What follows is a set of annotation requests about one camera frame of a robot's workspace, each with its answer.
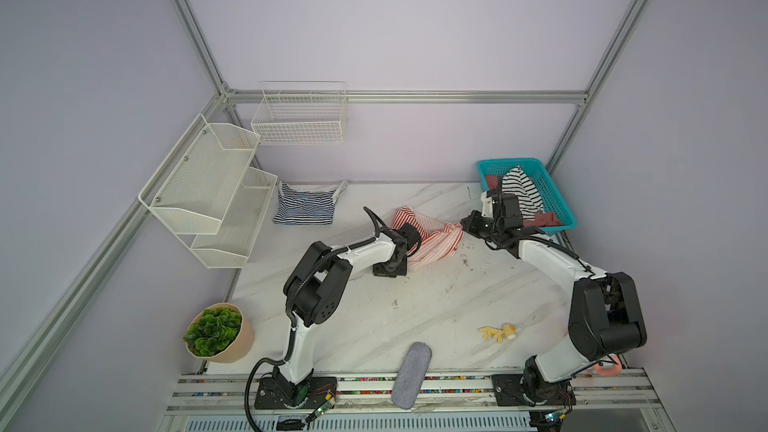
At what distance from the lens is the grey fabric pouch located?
73 cm

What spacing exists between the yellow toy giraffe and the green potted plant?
0.65m

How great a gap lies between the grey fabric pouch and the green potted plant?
1.33ft

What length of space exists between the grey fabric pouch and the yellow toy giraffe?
168 mm

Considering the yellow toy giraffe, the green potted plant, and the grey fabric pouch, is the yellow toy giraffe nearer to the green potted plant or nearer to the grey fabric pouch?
the grey fabric pouch

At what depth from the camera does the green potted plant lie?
71 cm

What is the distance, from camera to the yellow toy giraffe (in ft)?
2.72
